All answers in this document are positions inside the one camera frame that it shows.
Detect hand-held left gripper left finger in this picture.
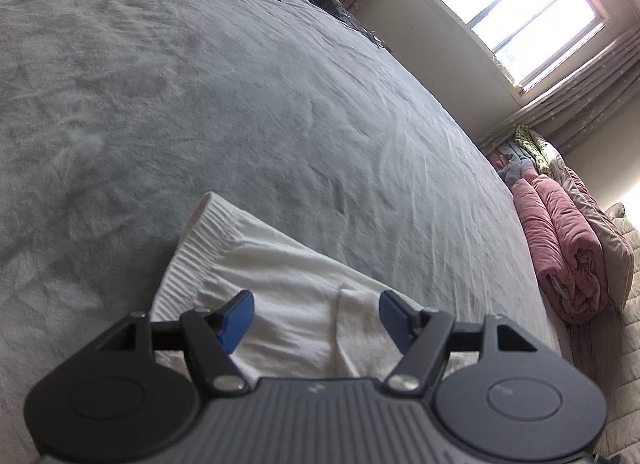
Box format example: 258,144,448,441
95,290,256,394

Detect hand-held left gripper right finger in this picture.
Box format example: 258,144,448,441
378,289,546,394

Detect white long-sleeved shirt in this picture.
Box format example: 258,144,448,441
150,191,484,381

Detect grey clothes heap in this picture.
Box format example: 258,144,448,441
492,141,539,191

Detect pink quilt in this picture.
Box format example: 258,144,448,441
512,174,612,325

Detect grey bed blanket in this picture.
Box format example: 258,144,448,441
0,0,576,464

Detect taupe pink velvet pillow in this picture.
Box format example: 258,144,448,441
556,163,637,305

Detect white floral pillow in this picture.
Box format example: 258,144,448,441
529,130,569,181

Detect window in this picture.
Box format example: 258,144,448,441
400,0,614,95

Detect tangled cables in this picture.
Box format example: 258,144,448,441
339,10,394,53

